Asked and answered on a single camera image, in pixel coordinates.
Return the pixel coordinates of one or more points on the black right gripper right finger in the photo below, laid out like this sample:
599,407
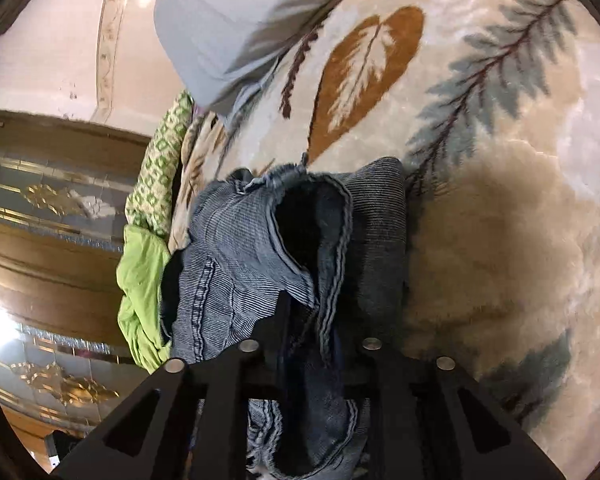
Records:
373,364

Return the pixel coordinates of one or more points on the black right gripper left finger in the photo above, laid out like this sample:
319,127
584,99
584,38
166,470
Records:
277,374

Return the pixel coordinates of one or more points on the blue denim pant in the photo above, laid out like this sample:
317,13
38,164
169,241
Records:
249,239

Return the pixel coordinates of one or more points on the lime green cloth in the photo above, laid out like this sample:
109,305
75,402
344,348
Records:
139,275

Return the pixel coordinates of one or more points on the green patterned cloth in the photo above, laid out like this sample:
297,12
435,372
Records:
149,204

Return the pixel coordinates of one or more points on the wooden cabinet with glass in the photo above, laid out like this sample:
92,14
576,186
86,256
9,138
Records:
64,364

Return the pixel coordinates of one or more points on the cream leaf pattern blanket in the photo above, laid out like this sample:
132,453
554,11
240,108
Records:
493,106

